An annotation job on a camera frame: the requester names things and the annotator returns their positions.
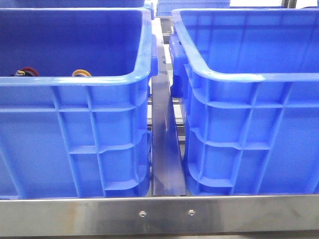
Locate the yellow mushroom push button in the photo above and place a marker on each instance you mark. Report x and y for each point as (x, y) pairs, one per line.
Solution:
(81, 73)

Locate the red mushroom push button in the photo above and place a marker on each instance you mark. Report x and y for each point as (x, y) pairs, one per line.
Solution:
(25, 72)

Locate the steel divider bar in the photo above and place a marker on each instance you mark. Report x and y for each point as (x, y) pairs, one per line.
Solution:
(168, 176)

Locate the large blue crate left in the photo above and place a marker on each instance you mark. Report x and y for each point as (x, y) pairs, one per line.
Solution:
(75, 137)

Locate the large blue crate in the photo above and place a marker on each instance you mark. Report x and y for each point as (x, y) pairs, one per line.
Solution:
(75, 137)
(248, 80)

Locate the large blue crate right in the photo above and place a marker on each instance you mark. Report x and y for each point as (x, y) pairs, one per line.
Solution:
(248, 80)

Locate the blue crate back right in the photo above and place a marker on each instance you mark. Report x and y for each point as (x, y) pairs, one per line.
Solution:
(164, 7)

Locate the rail screw left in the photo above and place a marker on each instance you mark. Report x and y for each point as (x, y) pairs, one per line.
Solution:
(142, 214)

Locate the rail screw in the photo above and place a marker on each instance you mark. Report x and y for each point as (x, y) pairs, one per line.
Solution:
(142, 214)
(191, 212)

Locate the rail screw right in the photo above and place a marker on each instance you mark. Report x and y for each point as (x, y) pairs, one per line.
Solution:
(191, 212)

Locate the steel front rail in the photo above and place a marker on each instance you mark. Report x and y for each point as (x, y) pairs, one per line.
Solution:
(165, 215)

